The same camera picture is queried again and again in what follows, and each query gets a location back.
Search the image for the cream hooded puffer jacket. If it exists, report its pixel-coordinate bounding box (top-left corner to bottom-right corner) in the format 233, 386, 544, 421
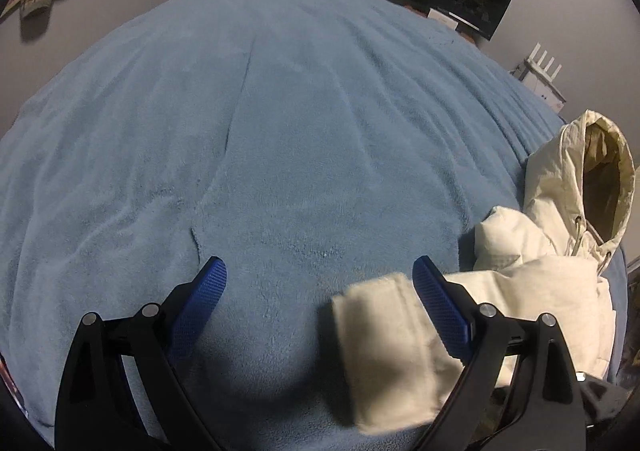
330, 110, 636, 437

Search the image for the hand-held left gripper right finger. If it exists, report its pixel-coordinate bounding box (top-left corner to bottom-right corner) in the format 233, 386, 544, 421
412, 255, 586, 451

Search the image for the white box under router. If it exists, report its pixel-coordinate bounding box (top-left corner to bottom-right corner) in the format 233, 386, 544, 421
512, 62, 568, 113

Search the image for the small white box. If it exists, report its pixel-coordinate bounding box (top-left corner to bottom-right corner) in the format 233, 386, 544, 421
427, 7, 481, 32

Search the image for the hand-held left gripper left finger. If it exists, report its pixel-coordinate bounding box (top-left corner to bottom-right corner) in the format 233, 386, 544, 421
54, 256, 228, 451

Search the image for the blue fleece blanket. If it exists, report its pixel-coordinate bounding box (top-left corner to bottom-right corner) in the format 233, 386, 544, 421
0, 0, 630, 451

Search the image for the white router with antennas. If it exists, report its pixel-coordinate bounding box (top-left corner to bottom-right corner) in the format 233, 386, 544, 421
520, 44, 563, 82

